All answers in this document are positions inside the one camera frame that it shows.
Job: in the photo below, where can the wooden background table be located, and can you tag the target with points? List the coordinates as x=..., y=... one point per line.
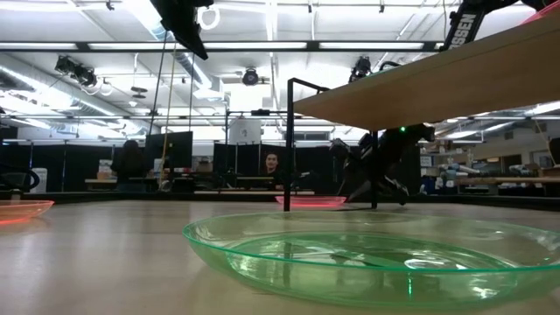
x=94, y=180
x=503, y=179

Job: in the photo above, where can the seated person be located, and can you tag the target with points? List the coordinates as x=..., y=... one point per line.
x=271, y=163

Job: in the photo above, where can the black office chair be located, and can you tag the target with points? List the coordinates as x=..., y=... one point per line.
x=17, y=180

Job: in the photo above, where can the standing person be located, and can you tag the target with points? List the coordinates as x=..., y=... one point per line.
x=129, y=166

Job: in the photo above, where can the white trash bin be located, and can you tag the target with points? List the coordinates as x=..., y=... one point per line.
x=40, y=180

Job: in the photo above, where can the wide black partition curtain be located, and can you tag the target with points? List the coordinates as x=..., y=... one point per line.
x=315, y=157

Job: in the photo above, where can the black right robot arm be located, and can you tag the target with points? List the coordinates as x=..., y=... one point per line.
x=464, y=30

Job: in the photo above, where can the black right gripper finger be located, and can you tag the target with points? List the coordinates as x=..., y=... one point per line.
x=356, y=189
x=398, y=190

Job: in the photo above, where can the wooden shelf with black legs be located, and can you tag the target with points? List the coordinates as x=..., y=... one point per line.
x=437, y=83

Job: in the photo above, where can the black overhead camera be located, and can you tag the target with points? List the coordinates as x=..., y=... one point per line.
x=250, y=77

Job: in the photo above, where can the black partition panel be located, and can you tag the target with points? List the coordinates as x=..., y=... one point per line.
x=175, y=153

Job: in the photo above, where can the black overhead frame beam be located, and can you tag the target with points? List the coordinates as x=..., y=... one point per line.
x=312, y=45

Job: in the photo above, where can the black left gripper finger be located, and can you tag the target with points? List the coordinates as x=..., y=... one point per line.
x=188, y=32

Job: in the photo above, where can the black ceiling spotlight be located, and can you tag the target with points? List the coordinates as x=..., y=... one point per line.
x=361, y=67
x=76, y=72

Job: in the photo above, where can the white hanging sign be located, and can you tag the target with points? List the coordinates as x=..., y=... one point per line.
x=245, y=131

